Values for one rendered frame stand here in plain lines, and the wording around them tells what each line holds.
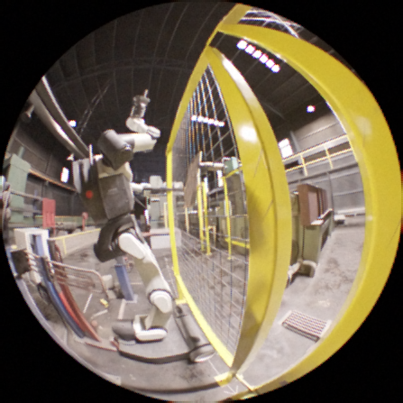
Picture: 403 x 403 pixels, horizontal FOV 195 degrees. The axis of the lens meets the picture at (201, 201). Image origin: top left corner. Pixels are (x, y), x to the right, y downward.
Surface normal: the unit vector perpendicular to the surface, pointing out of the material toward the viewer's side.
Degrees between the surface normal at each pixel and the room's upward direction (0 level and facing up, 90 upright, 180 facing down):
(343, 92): 90
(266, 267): 90
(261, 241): 90
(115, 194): 92
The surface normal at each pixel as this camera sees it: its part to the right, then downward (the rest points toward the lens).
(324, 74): -0.93, 0.03
